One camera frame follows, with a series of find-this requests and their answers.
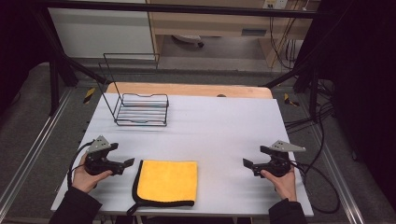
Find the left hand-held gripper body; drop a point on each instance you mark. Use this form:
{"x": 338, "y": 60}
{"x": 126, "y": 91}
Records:
{"x": 96, "y": 165}

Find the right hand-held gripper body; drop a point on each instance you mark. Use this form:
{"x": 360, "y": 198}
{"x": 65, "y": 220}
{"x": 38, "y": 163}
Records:
{"x": 277, "y": 166}

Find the person's left hand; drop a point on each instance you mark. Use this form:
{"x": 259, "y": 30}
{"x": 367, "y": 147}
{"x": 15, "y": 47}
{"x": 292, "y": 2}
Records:
{"x": 82, "y": 179}

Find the person's right hand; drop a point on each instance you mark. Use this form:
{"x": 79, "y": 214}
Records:
{"x": 285, "y": 186}

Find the yellow towel with black edge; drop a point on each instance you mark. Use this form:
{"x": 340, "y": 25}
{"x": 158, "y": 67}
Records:
{"x": 168, "y": 180}

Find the yellow and black tape strip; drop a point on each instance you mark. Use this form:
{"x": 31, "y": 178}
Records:
{"x": 89, "y": 95}
{"x": 291, "y": 100}

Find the wooden table board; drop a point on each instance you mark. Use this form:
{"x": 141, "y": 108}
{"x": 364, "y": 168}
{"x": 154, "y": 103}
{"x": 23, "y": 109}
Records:
{"x": 186, "y": 89}

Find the white cabinet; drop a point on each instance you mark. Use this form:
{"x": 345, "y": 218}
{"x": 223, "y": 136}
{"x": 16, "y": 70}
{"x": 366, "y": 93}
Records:
{"x": 99, "y": 31}

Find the white object under desk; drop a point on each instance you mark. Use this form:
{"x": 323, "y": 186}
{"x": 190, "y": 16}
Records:
{"x": 188, "y": 38}

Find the white power strip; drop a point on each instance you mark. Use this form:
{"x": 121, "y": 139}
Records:
{"x": 275, "y": 3}

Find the aluminium floor rail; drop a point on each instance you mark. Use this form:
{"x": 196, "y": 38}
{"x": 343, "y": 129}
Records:
{"x": 34, "y": 149}
{"x": 339, "y": 183}

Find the black metal frame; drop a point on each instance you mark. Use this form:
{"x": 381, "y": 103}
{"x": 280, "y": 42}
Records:
{"x": 186, "y": 8}

